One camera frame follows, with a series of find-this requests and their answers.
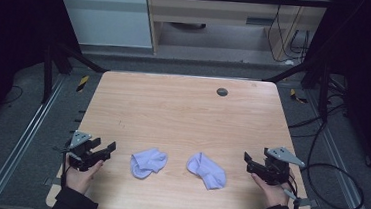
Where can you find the black metal stand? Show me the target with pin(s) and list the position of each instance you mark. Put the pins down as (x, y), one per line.
(324, 92)
(48, 73)

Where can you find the person's right hand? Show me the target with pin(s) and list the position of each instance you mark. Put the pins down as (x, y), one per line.
(275, 195)

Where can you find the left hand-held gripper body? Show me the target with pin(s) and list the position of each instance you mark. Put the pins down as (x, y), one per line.
(82, 158)

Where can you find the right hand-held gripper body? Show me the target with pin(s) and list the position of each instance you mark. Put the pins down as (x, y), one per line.
(273, 170)

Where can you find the yellow black tape piece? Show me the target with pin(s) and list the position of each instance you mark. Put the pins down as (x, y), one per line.
(297, 97)

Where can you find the aluminium floor rail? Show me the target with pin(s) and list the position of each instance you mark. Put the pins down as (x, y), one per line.
(20, 145)
(345, 177)

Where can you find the grey tape strip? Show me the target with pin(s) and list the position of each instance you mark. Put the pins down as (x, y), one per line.
(50, 181)
(307, 202)

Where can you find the light purple sock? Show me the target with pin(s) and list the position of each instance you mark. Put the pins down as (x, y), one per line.
(206, 171)
(147, 163)

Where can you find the white cabinet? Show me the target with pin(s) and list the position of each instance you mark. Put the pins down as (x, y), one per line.
(106, 18)

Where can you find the person's left hand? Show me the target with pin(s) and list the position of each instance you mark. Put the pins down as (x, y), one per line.
(79, 179)

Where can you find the wooden desk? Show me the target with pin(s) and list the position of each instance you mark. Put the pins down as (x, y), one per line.
(214, 13)

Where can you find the dark curtain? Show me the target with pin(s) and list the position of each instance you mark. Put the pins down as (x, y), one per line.
(11, 37)
(367, 65)

